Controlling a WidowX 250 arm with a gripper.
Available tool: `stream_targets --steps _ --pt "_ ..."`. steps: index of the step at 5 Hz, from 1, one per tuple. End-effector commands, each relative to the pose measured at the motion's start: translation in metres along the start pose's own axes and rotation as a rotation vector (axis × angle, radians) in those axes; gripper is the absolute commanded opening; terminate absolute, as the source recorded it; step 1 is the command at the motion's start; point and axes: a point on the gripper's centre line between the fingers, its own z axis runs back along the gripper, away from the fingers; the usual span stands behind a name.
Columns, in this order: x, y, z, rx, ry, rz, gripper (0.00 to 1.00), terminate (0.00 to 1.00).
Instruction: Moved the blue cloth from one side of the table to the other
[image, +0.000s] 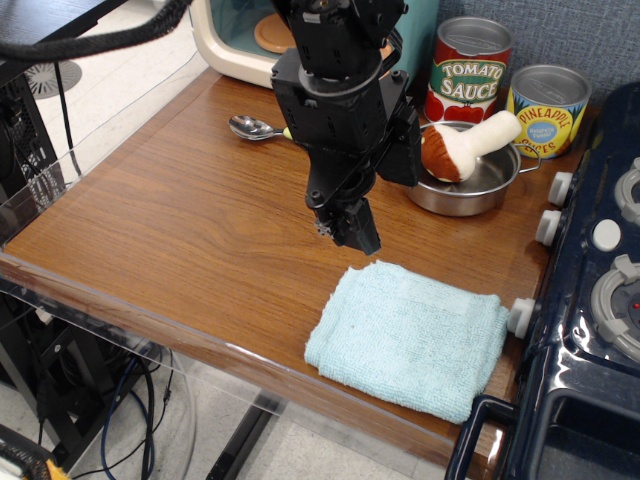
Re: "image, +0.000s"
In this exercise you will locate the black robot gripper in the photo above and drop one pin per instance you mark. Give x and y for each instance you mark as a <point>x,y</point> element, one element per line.
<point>345,104</point>

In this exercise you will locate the light blue cloth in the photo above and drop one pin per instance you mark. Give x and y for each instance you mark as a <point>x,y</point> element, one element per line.
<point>408,339</point>

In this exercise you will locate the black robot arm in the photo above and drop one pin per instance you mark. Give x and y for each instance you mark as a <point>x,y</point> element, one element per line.
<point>371,19</point>

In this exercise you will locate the plush mushroom toy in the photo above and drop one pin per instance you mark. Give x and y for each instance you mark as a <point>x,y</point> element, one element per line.
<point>450,155</point>

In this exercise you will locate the small steel pot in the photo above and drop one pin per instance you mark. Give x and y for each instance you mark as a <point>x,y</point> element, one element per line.
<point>486,188</point>

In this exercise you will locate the white stove knob lower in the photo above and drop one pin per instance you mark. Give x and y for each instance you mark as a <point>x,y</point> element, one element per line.
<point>520,316</point>

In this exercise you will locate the white stove knob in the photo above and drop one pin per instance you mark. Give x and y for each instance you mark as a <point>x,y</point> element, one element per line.
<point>547,227</point>
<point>559,188</point>
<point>520,316</point>

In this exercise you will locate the white stove knob middle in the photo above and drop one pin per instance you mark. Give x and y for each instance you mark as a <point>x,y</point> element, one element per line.
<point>547,227</point>

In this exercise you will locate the orange toy plate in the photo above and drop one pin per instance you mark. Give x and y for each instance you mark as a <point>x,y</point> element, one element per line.
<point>271,34</point>

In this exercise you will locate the tomato sauce can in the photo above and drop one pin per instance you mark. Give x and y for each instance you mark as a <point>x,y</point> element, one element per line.
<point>469,63</point>

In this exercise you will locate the toy microwave teal and cream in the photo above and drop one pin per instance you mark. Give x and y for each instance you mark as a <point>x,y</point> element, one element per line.
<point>224,35</point>

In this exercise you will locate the white stove knob upper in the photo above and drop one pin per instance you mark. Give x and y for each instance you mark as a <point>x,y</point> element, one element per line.
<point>559,188</point>

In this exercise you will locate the pineapple slices can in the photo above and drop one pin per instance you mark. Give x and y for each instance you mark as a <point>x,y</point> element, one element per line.
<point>549,101</point>

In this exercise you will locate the black table leg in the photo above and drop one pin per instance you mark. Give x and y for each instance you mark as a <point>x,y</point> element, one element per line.
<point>241,444</point>

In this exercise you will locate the dark blue toy stove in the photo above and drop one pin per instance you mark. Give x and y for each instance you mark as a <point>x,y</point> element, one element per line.
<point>576,414</point>

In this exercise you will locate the spoon with green handle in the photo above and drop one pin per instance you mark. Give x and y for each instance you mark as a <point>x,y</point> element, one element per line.
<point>252,129</point>

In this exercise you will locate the black shelf frame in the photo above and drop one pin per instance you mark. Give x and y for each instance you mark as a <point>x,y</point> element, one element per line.
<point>71,379</point>

